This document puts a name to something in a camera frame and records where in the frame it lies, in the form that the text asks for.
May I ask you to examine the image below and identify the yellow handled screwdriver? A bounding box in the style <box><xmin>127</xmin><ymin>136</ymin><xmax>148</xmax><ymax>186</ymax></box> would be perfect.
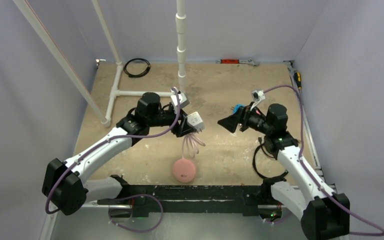
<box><xmin>293</xmin><ymin>71</ymin><xmax>302</xmax><ymax>90</ymax></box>

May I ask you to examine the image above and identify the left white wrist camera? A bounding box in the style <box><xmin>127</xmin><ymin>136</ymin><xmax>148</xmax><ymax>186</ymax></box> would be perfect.
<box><xmin>170</xmin><ymin>87</ymin><xmax>190</xmax><ymax>112</ymax></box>

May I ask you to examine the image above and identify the pink round power strip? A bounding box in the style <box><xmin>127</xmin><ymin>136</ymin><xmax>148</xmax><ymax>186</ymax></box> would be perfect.
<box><xmin>172</xmin><ymin>158</ymin><xmax>197</xmax><ymax>183</ymax></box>

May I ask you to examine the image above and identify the red adjustable wrench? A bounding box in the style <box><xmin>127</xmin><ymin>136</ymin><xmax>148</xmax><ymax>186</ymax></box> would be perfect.
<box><xmin>216</xmin><ymin>58</ymin><xmax>260</xmax><ymax>67</ymax></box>

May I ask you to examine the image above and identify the aluminium extrusion rail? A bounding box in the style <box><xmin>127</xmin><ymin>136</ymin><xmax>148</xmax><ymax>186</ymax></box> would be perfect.
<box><xmin>48</xmin><ymin>184</ymin><xmax>342</xmax><ymax>209</ymax></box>

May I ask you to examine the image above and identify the pink power cord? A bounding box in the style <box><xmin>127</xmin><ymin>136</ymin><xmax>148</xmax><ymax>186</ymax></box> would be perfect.
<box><xmin>181</xmin><ymin>132</ymin><xmax>207</xmax><ymax>160</ymax></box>

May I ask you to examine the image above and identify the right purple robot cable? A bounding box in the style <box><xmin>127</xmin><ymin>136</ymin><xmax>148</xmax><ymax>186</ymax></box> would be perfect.
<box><xmin>263</xmin><ymin>84</ymin><xmax>384</xmax><ymax>237</ymax></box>

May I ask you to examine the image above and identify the black coiled cable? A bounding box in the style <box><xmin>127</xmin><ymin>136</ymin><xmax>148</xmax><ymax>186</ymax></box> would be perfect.
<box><xmin>123</xmin><ymin>58</ymin><xmax>151</xmax><ymax>79</ymax></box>

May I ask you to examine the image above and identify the white PVC pipe frame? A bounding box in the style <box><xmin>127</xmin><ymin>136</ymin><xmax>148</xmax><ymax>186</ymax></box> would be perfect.
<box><xmin>14</xmin><ymin>0</ymin><xmax>187</xmax><ymax>127</ymax></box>

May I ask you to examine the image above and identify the blue plug adapter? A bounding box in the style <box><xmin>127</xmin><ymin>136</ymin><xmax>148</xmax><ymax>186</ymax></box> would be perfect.
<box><xmin>232</xmin><ymin>104</ymin><xmax>245</xmax><ymax>114</ymax></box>

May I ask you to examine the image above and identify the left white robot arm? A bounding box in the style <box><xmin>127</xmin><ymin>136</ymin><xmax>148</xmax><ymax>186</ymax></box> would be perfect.
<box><xmin>41</xmin><ymin>87</ymin><xmax>205</xmax><ymax>216</ymax></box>

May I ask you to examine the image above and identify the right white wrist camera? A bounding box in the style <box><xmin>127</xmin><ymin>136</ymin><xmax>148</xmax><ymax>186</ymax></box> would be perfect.
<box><xmin>250</xmin><ymin>89</ymin><xmax>266</xmax><ymax>110</ymax></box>

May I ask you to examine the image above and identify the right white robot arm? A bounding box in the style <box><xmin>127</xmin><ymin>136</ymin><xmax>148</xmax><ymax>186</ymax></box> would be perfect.
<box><xmin>217</xmin><ymin>103</ymin><xmax>350</xmax><ymax>240</ymax></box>

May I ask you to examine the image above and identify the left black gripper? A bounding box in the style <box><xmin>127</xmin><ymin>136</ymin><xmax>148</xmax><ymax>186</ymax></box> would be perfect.
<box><xmin>147</xmin><ymin>105</ymin><xmax>196</xmax><ymax>136</ymax></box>

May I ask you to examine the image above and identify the black cable bundle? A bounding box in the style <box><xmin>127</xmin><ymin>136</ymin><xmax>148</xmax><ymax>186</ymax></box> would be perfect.
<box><xmin>251</xmin><ymin>135</ymin><xmax>291</xmax><ymax>180</ymax></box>

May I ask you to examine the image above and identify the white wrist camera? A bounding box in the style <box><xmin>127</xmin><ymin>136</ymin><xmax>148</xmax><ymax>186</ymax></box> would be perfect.
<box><xmin>250</xmin><ymin>89</ymin><xmax>266</xmax><ymax>110</ymax></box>
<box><xmin>170</xmin><ymin>87</ymin><xmax>190</xmax><ymax>112</ymax></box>

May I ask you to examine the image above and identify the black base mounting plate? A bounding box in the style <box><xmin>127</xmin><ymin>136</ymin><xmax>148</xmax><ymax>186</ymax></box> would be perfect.
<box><xmin>97</xmin><ymin>185</ymin><xmax>286</xmax><ymax>221</ymax></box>

